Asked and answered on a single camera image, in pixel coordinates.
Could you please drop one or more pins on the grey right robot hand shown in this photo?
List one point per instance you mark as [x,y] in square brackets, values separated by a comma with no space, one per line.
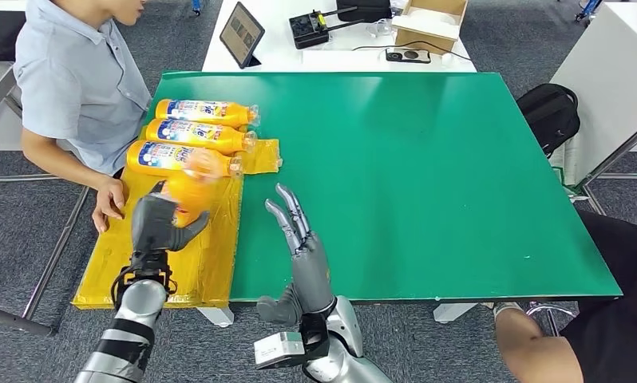
[308,264]

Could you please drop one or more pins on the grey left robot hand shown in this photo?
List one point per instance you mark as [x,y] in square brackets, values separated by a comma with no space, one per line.
[154,227]

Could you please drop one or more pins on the orange labelled plastic bottle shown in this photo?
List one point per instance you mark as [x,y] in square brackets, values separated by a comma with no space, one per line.
[191,111]
[160,157]
[191,135]
[191,195]

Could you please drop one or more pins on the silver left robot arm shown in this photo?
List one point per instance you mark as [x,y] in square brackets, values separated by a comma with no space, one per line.
[128,328]

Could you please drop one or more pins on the person's right hand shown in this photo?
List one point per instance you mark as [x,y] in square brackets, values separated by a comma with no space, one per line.
[109,203]

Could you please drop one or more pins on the yellow taped cardboard mat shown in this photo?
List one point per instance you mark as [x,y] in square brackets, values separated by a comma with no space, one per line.
[207,264]

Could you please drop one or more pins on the white table foot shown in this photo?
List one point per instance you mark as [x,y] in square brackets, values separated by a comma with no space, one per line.
[218,317]
[453,312]

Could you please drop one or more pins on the person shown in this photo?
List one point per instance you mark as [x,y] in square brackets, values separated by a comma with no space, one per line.
[75,90]
[614,328]

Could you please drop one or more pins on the green work table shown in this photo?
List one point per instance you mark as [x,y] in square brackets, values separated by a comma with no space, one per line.
[482,185]

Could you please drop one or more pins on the white table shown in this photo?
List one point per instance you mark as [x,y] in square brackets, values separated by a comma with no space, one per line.
[276,53]

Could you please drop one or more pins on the black tablet on stand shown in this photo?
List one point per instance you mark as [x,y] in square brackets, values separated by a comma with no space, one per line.
[242,33]

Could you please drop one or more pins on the black phone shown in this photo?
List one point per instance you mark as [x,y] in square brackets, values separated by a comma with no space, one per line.
[408,55]

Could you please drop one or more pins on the black router with antennas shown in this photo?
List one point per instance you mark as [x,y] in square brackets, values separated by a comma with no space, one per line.
[308,29]

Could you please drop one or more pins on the black hard case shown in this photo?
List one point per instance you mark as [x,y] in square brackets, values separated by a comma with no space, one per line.
[1,37]

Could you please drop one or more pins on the chrome chair base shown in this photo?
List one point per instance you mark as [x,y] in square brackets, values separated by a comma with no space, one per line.
[551,312]

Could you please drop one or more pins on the clear plastic wrap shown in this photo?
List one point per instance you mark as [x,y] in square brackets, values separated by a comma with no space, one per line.
[381,27]

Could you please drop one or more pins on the black bag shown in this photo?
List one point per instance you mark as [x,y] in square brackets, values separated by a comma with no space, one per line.
[363,9]

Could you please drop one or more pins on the open cardboard box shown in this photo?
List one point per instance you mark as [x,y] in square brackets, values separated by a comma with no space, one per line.
[429,26]

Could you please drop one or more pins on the black backpack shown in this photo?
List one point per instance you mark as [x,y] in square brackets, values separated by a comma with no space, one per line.
[548,116]

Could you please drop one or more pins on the white cabinet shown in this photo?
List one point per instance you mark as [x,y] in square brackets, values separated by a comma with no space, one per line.
[609,79]

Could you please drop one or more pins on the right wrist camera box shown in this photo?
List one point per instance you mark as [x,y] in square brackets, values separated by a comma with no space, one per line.
[279,349]

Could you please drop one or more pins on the blue frame leg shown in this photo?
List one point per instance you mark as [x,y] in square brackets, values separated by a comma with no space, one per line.
[587,9]
[196,6]

